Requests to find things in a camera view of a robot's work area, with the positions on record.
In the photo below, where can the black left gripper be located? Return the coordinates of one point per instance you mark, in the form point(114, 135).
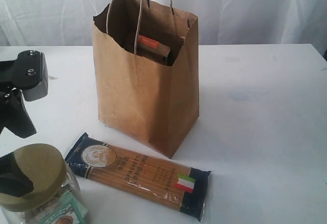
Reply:
point(15, 118)

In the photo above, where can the glass jar gold lid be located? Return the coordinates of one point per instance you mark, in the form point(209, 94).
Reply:
point(56, 197)

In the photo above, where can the brown paper bag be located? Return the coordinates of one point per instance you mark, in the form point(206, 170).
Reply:
point(155, 104)

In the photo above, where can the brown kraft pouch orange label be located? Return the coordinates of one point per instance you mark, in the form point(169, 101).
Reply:
point(160, 47)

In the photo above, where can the spaghetti packet dark blue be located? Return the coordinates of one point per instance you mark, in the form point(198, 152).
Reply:
point(161, 181)

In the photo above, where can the white curtain backdrop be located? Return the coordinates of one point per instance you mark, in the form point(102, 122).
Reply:
point(68, 22)

